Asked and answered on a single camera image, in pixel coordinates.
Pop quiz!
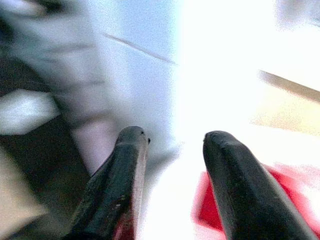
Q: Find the black cloth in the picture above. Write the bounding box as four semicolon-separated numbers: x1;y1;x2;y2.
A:
0;57;91;208

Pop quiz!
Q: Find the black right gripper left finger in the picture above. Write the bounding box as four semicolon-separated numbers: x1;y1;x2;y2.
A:
65;125;152;240

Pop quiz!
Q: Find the red cloth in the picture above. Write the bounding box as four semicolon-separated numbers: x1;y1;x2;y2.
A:
191;163;320;240

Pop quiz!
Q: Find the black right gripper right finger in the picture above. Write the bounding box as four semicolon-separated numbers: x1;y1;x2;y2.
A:
202;130;319;240

